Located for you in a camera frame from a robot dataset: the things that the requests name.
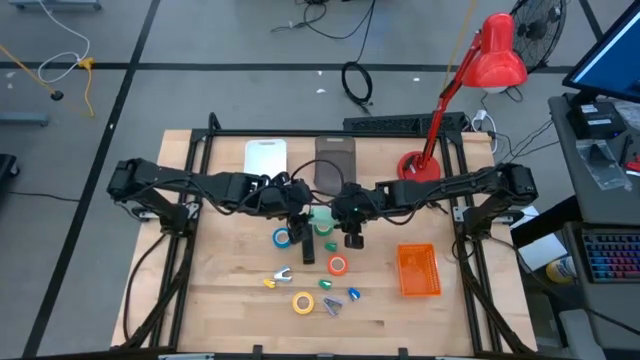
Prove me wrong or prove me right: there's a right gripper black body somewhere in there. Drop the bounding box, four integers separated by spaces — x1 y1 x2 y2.
330 180 384 226

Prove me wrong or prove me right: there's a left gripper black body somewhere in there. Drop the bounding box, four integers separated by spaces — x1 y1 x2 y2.
257 172 314 219

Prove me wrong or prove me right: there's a mint green stapler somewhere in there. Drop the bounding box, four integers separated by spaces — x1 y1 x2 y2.
308 206 335 227

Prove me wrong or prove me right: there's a blue tape roll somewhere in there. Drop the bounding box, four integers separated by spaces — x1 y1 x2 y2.
272 227 293 250

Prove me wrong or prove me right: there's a long black stapler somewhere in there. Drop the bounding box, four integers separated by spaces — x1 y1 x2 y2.
301 233 317 265

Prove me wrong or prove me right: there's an orange tape roll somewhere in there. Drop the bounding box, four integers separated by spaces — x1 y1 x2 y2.
327 254 350 277

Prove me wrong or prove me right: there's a silver clip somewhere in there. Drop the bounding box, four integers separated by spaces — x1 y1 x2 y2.
322 296 344 317

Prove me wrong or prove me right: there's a yellow tape roll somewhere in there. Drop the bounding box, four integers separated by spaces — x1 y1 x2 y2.
292 291 316 316

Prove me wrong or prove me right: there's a white plastic bin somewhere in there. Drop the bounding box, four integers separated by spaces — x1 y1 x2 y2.
243 138 289 179

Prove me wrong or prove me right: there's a grey translucent plastic bin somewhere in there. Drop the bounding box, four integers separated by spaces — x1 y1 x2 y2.
314 135 358 196

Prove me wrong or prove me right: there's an orange perforated plastic basket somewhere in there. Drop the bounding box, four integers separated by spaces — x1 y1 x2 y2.
396 242 443 298

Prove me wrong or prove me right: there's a white power adapter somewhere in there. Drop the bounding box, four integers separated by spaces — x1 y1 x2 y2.
472 108 499 154

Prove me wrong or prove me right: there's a white paper sheet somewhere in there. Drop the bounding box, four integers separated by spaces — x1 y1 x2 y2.
517 232 569 271

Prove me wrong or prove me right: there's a red desk lamp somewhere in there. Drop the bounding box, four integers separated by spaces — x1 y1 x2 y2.
397 12 529 184

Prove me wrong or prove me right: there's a yellow bottle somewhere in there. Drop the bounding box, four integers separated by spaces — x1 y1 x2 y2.
545 255 576 285

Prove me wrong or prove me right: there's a grey desk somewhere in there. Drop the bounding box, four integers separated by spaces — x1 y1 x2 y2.
548 92 640 360

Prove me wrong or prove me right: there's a clear plastic bag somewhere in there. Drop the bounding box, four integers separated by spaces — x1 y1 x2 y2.
574 138 632 191

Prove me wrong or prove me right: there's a black floor fan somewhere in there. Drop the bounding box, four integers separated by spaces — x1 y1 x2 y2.
509 0 569 74

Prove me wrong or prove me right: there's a black mini computer box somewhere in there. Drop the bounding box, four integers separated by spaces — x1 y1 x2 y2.
566 101 627 140

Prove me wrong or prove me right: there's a backlit rainbow keyboard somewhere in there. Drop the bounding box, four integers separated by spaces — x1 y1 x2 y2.
582 230 640 284

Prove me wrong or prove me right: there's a grey cart base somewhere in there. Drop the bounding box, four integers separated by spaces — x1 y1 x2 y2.
0 112 50 127
9 0 102 11

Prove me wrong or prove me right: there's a black chair base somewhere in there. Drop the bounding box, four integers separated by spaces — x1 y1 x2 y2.
0 153 20 182

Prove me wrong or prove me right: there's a black computer monitor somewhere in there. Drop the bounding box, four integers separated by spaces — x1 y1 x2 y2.
562 0 640 104

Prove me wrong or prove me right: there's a black aluminium table frame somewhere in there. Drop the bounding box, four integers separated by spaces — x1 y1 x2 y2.
112 112 539 360

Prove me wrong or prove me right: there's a coiled black cable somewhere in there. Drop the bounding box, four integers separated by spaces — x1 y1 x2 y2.
341 61 375 115

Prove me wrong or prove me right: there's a long black floor cable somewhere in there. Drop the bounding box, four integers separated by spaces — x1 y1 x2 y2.
269 0 377 41

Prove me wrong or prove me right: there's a yellow hanging cord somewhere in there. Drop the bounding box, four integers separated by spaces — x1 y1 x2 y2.
443 0 477 91

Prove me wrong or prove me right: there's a yellow extension cord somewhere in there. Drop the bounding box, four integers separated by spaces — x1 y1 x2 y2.
77 57 96 119

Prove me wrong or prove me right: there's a yellow cord black plug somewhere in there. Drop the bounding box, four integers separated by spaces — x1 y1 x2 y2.
0 43 65 102

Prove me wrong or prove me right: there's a white floor cable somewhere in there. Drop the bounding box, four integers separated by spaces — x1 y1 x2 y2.
37 0 91 85

